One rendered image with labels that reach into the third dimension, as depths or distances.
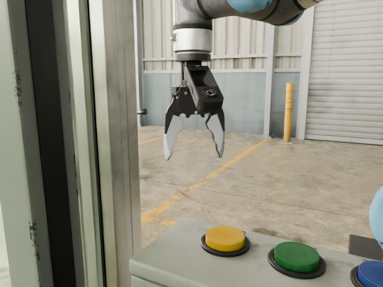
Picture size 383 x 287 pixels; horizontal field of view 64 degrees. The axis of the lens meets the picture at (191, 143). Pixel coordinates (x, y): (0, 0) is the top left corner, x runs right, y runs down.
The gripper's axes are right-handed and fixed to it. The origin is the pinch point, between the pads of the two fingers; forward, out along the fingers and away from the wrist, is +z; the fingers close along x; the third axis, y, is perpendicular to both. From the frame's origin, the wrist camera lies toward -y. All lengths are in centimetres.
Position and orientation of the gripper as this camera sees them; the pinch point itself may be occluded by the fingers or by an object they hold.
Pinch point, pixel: (195, 156)
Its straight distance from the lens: 62.3
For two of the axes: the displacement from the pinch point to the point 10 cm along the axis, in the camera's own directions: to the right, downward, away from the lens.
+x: -9.8, 0.4, -1.9
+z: 0.0, 9.8, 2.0
